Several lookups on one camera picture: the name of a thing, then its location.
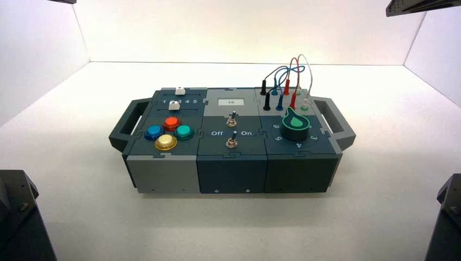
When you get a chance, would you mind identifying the green push button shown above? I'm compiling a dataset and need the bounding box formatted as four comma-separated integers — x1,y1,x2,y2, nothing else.
173,125,196,141

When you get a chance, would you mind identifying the yellow push button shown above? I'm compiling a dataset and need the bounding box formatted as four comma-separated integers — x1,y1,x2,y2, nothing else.
154,134,178,152

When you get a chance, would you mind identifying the black green rotary knob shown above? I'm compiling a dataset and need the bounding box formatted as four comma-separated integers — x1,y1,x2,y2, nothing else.
280,106,312,142

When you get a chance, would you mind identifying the small white display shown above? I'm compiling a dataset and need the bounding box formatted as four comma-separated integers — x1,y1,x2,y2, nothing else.
217,98,245,107

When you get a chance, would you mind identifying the blue push button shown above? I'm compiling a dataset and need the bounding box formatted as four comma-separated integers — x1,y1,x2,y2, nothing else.
144,125,165,141

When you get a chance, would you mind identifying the blue jumper cable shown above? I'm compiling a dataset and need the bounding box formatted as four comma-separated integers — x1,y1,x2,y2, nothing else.
271,65,307,111

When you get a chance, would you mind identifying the black jumper cable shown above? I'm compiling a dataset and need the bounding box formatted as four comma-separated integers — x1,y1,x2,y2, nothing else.
260,66,289,111

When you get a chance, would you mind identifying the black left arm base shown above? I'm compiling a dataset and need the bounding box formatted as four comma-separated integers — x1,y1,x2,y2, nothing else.
0,170,58,261

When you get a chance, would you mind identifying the grey and teal control box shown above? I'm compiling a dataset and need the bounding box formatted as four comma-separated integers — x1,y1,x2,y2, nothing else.
108,86,357,195

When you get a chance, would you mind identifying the white jumper cable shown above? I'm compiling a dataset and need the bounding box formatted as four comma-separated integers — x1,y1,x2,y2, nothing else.
294,54,314,111

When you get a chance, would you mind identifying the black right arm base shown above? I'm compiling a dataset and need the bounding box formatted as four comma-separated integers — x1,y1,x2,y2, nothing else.
425,173,461,261

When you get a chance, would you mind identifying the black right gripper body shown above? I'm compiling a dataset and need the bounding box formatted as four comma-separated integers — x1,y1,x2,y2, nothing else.
386,0,461,17

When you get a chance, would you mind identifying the red push button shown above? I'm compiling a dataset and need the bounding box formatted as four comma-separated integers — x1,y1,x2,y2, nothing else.
163,116,182,132

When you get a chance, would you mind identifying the red jumper cable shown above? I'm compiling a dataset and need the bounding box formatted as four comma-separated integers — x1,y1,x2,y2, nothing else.
283,57,303,111

